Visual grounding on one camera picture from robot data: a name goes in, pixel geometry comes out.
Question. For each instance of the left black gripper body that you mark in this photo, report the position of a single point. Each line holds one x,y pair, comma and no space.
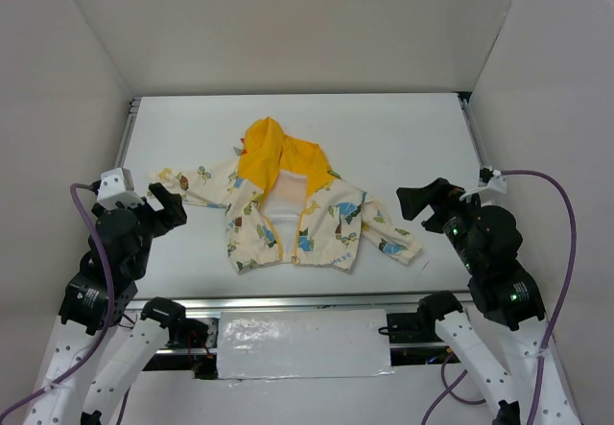
151,217

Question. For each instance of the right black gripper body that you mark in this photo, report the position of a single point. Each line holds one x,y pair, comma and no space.
439,210

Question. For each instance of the cream dinosaur print hooded jacket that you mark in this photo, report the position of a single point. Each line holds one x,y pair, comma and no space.
284,204

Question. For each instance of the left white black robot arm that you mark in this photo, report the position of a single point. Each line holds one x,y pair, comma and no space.
79,386

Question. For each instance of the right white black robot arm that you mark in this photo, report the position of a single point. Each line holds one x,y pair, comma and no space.
526,388

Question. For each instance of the white foil covered panel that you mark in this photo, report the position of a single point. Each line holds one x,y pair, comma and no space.
302,344

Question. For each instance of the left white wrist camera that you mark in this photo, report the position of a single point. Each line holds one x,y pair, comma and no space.
115,189

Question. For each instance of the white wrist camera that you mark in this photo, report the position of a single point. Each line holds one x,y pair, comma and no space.
115,189
490,181

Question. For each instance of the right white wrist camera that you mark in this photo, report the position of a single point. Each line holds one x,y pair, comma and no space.
490,181

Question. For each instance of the aluminium frame rail front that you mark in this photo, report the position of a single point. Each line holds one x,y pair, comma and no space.
217,305

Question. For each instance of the aluminium frame rail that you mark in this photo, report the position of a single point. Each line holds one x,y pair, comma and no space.
477,141
217,305
127,132

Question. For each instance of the aluminium frame rail right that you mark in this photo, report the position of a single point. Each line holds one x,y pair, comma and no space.
477,141

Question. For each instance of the aluminium frame rail left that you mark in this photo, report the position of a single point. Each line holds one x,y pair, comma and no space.
127,132

